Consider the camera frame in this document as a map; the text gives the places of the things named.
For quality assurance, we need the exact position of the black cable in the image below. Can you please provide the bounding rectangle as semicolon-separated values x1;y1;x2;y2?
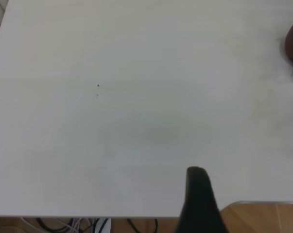
126;218;159;233
35;217;75;233

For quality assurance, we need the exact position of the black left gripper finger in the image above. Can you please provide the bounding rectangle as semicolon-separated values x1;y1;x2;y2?
175;166;231;233

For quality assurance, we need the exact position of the white cable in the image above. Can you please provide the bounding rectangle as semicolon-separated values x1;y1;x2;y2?
21;217;90;233

